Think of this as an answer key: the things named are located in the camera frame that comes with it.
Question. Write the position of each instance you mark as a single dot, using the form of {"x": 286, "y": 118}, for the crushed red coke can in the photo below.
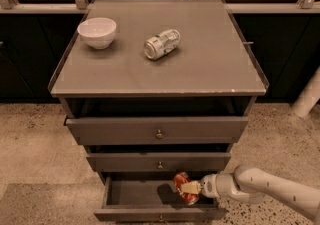
{"x": 178, "y": 180}

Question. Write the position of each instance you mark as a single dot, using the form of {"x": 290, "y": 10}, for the white ceramic bowl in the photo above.
{"x": 97, "y": 33}

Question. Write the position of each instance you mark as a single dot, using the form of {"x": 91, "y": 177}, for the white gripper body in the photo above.
{"x": 209, "y": 185}

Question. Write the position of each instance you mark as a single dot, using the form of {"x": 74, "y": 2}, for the silver green soda can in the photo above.
{"x": 162, "y": 44}

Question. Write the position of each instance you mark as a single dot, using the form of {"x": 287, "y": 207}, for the top grey drawer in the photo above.
{"x": 156, "y": 130}

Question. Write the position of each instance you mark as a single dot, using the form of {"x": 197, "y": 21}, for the bottom grey open drawer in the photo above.
{"x": 143, "y": 198}

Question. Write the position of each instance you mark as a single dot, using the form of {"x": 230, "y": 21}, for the middle grey drawer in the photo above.
{"x": 164, "y": 161}

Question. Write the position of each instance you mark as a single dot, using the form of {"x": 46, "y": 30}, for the grey drawer cabinet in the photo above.
{"x": 211, "y": 73}

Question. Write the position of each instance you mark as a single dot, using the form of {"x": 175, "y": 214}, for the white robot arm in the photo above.
{"x": 278, "y": 157}

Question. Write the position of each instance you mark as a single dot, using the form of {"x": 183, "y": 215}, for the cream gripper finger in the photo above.
{"x": 192, "y": 187}

